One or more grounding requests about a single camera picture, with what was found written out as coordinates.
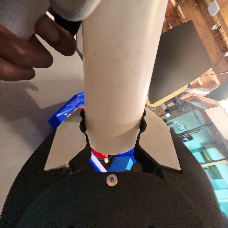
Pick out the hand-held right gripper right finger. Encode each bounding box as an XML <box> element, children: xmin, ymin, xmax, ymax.
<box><xmin>134</xmin><ymin>107</ymin><xmax>182</xmax><ymax>172</ymax></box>

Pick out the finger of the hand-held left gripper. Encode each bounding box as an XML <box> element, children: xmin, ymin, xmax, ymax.
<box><xmin>76</xmin><ymin>28</ymin><xmax>84</xmax><ymax>62</ymax></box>

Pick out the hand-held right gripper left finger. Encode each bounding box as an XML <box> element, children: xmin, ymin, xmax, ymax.
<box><xmin>44</xmin><ymin>108</ymin><xmax>91</xmax><ymax>172</ymax></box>

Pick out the blue plastic bin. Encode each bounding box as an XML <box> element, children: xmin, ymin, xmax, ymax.
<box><xmin>48</xmin><ymin>92</ymin><xmax>141</xmax><ymax>173</ymax></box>

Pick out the white plastic bottle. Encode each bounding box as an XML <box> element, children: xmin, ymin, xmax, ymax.
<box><xmin>82</xmin><ymin>0</ymin><xmax>169</xmax><ymax>154</ymax></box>

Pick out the person's left hand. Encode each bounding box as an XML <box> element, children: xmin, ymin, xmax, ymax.
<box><xmin>0</xmin><ymin>7</ymin><xmax>77</xmax><ymax>81</ymax></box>

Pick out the red flat box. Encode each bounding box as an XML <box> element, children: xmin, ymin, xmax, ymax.
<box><xmin>91</xmin><ymin>149</ymin><xmax>109</xmax><ymax>170</ymax></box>

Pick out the blue foam block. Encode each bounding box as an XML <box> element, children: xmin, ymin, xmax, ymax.
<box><xmin>108</xmin><ymin>156</ymin><xmax>133</xmax><ymax>172</ymax></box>

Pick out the softbox light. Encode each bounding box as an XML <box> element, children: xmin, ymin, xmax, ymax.
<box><xmin>204</xmin><ymin>106</ymin><xmax>228</xmax><ymax>140</ymax></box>

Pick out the white ceiling access point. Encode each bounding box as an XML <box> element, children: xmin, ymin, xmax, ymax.
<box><xmin>207</xmin><ymin>0</ymin><xmax>220</xmax><ymax>17</ymax></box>

